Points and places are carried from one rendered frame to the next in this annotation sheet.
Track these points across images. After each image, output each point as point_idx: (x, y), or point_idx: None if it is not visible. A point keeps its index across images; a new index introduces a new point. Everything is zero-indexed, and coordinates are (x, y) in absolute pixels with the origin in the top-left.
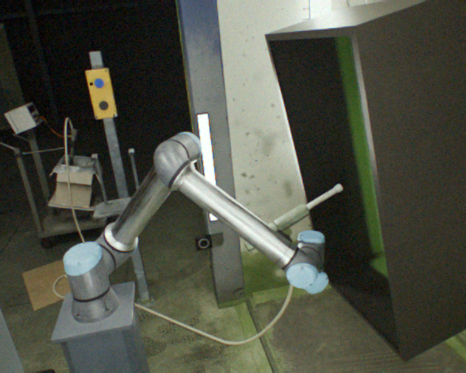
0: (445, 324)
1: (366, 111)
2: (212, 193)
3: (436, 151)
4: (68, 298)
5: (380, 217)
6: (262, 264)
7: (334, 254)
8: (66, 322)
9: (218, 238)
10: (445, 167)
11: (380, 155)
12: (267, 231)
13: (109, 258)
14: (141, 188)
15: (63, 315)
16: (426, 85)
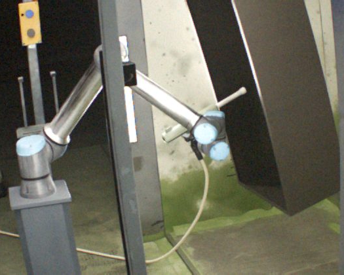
0: (319, 185)
1: (238, 18)
2: (138, 76)
3: (289, 46)
4: (12, 189)
5: (259, 91)
6: (182, 194)
7: (247, 160)
8: (18, 199)
9: (135, 163)
10: (298, 58)
11: (251, 46)
12: (179, 103)
13: (50, 148)
14: (79, 85)
15: (12, 196)
16: (274, 4)
